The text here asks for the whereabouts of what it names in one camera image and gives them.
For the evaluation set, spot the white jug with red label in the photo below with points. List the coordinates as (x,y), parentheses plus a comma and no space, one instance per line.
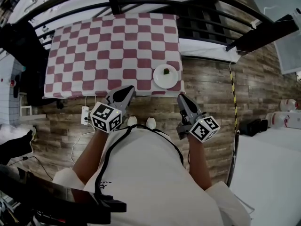
(277,119)

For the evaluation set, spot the black metal railing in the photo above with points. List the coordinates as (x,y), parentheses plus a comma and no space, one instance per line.
(114,1)

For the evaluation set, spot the dark wooden post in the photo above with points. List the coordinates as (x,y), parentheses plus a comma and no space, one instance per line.
(263,34)

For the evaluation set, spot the yellow black hazard tape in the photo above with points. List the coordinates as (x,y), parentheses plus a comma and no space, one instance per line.
(233,91)

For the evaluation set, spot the black curved bar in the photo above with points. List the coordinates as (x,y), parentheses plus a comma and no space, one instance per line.
(58,194)

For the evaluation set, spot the black cube shelf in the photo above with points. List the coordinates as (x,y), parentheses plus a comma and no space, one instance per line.
(200,20)

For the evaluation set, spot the black bag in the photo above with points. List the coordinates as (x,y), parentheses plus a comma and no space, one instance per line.
(254,127)

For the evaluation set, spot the person's left white shoe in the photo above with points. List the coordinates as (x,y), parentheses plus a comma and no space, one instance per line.
(132,121)

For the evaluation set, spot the white counter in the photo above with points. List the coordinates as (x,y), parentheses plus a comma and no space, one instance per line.
(270,173)

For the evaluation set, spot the white power strip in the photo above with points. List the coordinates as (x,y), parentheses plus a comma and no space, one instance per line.
(85,114)

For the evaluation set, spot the white platform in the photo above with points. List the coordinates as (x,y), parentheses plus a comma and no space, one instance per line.
(207,49)

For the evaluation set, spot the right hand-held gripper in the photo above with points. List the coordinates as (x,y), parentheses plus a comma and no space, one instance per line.
(202,128)

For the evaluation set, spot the white stool frame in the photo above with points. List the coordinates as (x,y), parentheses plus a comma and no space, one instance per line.
(26,107)

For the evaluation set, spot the white round plate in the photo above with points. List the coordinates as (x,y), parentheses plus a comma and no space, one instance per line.
(164,81)

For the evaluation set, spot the black office chair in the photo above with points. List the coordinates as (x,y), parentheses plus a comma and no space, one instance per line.
(30,62)

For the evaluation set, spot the red white checkered table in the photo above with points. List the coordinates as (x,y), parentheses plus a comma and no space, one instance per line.
(113,50)

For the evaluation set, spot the white desk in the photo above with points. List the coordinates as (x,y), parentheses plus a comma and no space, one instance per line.
(5,98)

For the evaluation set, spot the person's white shoe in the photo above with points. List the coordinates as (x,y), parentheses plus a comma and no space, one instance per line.
(150,122)
(132,121)

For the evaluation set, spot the person's left forearm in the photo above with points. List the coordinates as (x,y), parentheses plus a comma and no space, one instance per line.
(90,159)

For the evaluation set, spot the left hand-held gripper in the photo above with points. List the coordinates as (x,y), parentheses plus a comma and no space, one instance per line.
(105,118)

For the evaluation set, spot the person's right white shoe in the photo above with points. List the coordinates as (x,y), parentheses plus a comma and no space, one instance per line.
(150,122)

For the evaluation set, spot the person's white shirt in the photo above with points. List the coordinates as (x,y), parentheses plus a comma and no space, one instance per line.
(152,178)

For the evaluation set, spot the white panel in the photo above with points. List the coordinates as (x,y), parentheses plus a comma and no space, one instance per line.
(289,55)

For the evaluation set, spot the red strawberry with green leaves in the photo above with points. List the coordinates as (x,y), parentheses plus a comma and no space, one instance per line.
(166,71)

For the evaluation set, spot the person's right forearm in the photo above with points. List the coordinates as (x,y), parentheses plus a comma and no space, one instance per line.
(198,163)

